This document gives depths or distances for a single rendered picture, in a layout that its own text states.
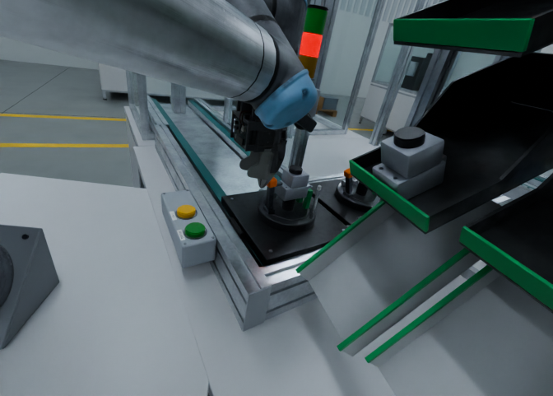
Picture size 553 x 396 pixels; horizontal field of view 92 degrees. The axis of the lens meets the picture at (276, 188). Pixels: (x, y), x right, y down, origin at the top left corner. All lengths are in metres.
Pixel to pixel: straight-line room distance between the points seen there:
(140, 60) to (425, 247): 0.40
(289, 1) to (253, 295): 0.45
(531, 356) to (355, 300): 0.19
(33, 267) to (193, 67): 0.48
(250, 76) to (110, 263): 0.54
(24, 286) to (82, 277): 0.11
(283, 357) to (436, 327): 0.26
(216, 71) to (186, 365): 0.44
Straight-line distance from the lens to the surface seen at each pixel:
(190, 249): 0.56
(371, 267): 0.44
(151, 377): 0.53
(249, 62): 0.26
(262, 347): 0.55
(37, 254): 0.61
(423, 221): 0.30
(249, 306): 0.50
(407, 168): 0.31
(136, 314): 0.59
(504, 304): 0.43
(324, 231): 0.63
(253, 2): 0.37
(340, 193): 0.77
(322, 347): 0.57
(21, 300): 0.62
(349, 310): 0.43
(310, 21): 0.75
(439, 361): 0.42
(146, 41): 0.20
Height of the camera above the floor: 1.33
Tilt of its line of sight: 28 degrees down
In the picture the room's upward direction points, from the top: 10 degrees clockwise
